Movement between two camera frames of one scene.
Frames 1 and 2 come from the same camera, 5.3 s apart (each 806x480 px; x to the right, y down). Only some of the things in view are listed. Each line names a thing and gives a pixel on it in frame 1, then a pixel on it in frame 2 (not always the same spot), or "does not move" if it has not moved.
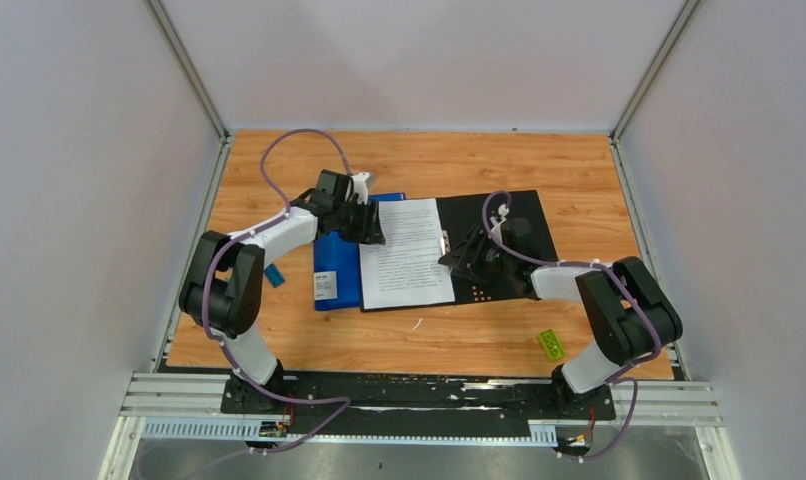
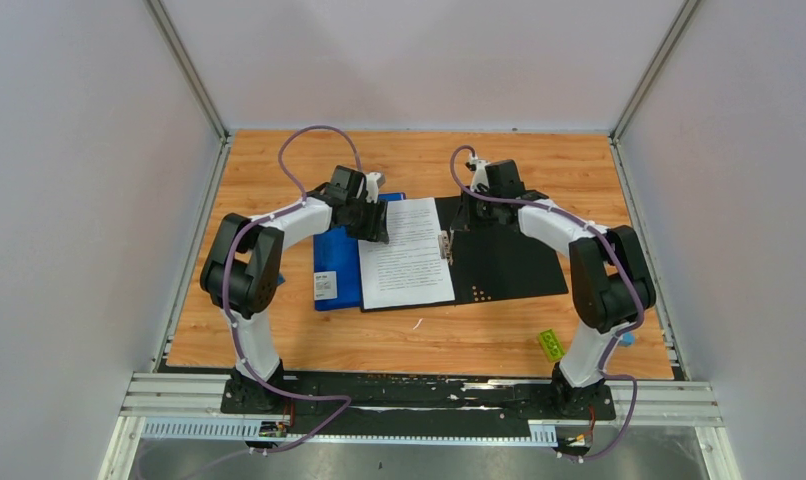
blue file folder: [336, 266] does not move
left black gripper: [371, 231] does not move
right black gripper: [458, 259] → [464, 219]
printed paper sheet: [406, 270] does not move
